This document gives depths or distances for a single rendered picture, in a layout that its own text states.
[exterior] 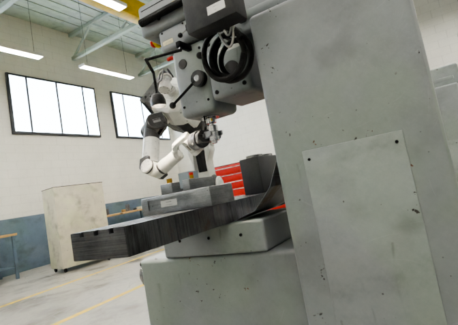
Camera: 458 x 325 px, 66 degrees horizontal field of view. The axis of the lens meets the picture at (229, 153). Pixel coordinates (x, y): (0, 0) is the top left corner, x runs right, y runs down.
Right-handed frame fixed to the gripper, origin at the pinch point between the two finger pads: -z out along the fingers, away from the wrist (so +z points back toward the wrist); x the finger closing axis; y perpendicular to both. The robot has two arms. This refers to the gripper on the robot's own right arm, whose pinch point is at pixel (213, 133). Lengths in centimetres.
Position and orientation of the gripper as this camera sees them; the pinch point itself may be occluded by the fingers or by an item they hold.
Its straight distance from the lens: 160.6
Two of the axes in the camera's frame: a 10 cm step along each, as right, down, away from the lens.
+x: 8.2, -0.9, 5.6
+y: 1.7, 9.8, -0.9
